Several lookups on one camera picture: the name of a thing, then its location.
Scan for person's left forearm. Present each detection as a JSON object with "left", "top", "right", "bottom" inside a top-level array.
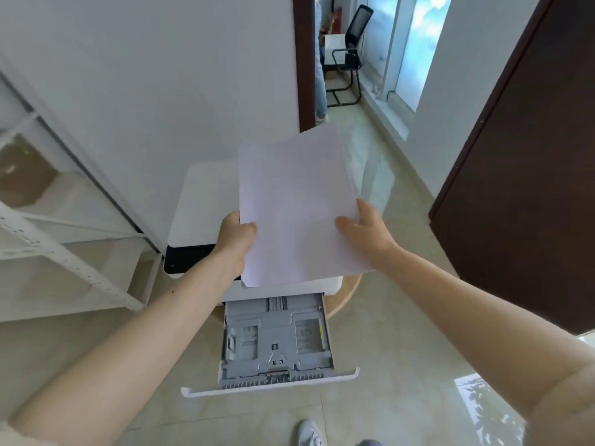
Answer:
[{"left": 8, "top": 256, "right": 244, "bottom": 446}]

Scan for dark brown door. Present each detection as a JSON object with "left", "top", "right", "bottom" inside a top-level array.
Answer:
[{"left": 428, "top": 0, "right": 595, "bottom": 335}]

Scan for white metal shelf rack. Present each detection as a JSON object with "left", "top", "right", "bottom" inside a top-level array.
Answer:
[{"left": 0, "top": 58, "right": 163, "bottom": 324}]

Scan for person's beige left sleeve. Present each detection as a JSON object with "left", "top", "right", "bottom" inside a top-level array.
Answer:
[{"left": 0, "top": 420, "right": 62, "bottom": 446}]

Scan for grey printer paper tray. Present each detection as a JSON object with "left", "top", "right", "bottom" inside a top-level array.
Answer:
[{"left": 180, "top": 292, "right": 360, "bottom": 399}]

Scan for dark brown door frame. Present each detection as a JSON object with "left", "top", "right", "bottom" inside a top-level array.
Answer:
[{"left": 292, "top": 0, "right": 318, "bottom": 133}]

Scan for white box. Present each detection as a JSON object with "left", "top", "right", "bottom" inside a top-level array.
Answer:
[{"left": 324, "top": 34, "right": 350, "bottom": 73}]

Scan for white paper sheets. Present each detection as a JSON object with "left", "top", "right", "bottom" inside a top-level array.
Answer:
[{"left": 238, "top": 121, "right": 376, "bottom": 289}]

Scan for brown cardboard box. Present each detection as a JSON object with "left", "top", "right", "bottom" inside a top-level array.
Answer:
[{"left": 0, "top": 134, "right": 61, "bottom": 209}]

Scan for person's left hand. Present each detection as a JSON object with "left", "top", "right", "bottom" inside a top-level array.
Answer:
[{"left": 215, "top": 211, "right": 258, "bottom": 280}]

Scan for white printer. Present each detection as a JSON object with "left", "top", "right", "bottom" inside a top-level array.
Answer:
[{"left": 162, "top": 161, "right": 345, "bottom": 305}]

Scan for window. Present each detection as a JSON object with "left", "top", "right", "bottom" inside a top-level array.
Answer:
[{"left": 366, "top": 0, "right": 454, "bottom": 113}]

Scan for person's right forearm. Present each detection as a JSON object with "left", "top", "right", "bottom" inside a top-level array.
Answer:
[{"left": 375, "top": 247, "right": 595, "bottom": 416}]

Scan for person's right hand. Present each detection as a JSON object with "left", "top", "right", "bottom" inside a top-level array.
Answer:
[{"left": 335, "top": 199, "right": 402, "bottom": 272}]

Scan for black office chair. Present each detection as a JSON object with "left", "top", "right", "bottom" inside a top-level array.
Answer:
[{"left": 325, "top": 4, "right": 375, "bottom": 108}]

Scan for person's white shoe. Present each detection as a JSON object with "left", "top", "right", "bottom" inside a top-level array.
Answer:
[{"left": 297, "top": 419, "right": 324, "bottom": 446}]

